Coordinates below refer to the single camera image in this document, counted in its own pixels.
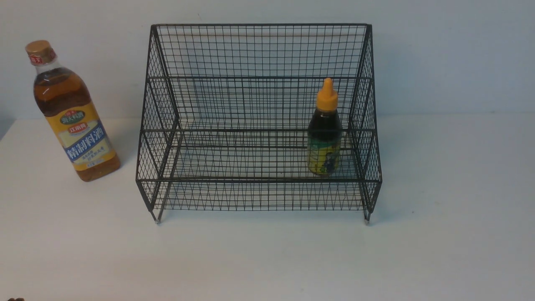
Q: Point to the black wire mesh shelf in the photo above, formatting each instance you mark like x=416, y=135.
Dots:
x=226, y=112

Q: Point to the large cooking wine bottle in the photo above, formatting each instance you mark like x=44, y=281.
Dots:
x=64, y=100

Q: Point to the small dark sauce bottle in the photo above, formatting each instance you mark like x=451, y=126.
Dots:
x=325, y=132

